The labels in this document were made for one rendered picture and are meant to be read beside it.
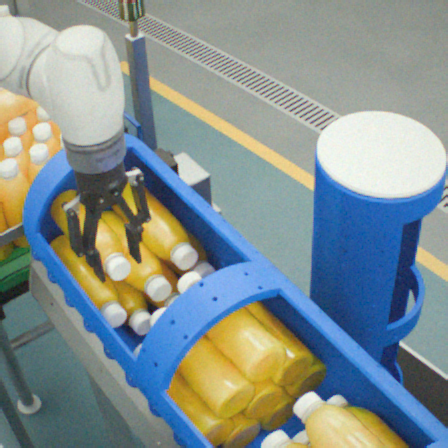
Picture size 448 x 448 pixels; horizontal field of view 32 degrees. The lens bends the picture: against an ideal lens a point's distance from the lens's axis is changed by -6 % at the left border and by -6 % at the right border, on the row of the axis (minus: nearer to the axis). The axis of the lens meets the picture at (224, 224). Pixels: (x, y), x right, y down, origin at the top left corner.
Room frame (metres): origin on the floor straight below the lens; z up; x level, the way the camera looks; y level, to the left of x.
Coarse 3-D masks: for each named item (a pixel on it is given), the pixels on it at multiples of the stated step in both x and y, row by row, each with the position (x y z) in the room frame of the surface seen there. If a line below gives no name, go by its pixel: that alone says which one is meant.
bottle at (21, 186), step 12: (0, 180) 1.23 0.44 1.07; (12, 180) 1.22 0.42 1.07; (24, 180) 1.23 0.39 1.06; (0, 192) 1.21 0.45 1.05; (12, 192) 1.20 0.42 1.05; (24, 192) 1.21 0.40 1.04; (12, 204) 1.20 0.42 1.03; (24, 204) 1.21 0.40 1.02; (12, 216) 1.20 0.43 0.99; (24, 240) 1.20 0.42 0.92
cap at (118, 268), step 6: (114, 258) 0.93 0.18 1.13; (120, 258) 0.93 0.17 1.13; (108, 264) 0.92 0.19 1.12; (114, 264) 0.92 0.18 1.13; (120, 264) 0.92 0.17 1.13; (126, 264) 0.92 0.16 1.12; (108, 270) 0.91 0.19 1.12; (114, 270) 0.91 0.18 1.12; (120, 270) 0.92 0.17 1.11; (126, 270) 0.92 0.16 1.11; (114, 276) 0.91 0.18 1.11; (120, 276) 0.92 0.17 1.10
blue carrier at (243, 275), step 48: (144, 144) 1.16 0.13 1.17; (48, 192) 1.03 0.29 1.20; (192, 192) 1.01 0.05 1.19; (48, 240) 1.06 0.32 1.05; (240, 240) 0.89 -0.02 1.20; (192, 288) 0.77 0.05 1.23; (240, 288) 0.76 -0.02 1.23; (288, 288) 0.78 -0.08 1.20; (96, 336) 0.82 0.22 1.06; (144, 336) 0.90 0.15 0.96; (192, 336) 0.69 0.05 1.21; (336, 336) 0.68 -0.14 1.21; (144, 384) 0.69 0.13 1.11; (336, 384) 0.72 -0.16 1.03; (384, 384) 0.59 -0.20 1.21; (192, 432) 0.59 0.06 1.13; (288, 432) 0.68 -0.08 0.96; (432, 432) 0.50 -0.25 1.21
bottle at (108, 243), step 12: (72, 192) 1.08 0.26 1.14; (60, 204) 1.06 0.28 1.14; (60, 216) 1.04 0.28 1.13; (84, 216) 1.02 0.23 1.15; (60, 228) 1.03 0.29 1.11; (108, 228) 0.99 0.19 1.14; (96, 240) 0.96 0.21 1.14; (108, 240) 0.96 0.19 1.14; (108, 252) 0.94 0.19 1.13; (120, 252) 0.95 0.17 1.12
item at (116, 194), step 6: (114, 192) 0.91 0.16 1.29; (120, 192) 0.92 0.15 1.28; (114, 198) 0.91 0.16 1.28; (120, 198) 0.92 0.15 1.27; (120, 204) 0.92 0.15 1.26; (126, 204) 0.92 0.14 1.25; (126, 210) 0.93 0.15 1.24; (126, 216) 0.93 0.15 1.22; (132, 216) 0.93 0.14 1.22; (132, 222) 0.93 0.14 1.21; (138, 222) 0.93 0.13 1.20; (138, 228) 0.93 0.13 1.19; (144, 228) 0.93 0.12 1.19
